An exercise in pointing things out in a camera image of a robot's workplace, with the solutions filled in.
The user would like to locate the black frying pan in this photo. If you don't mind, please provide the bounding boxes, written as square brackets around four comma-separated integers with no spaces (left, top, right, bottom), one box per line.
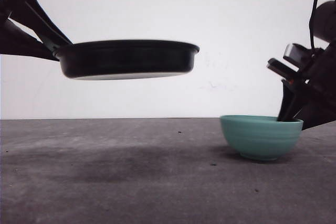
[52,39,199,80]

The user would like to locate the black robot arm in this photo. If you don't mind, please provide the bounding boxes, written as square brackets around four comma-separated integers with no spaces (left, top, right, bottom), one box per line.
[267,1,335,130]

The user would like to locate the teal ceramic bowl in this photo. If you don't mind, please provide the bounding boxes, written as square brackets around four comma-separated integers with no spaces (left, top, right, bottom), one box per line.
[219,115,303,161]

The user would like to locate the black cable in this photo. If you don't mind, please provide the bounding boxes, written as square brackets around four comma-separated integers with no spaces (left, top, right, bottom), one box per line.
[308,0,328,51]

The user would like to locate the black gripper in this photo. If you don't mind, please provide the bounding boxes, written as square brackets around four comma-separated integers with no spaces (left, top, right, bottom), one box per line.
[1,0,72,61]
[267,43,335,130]

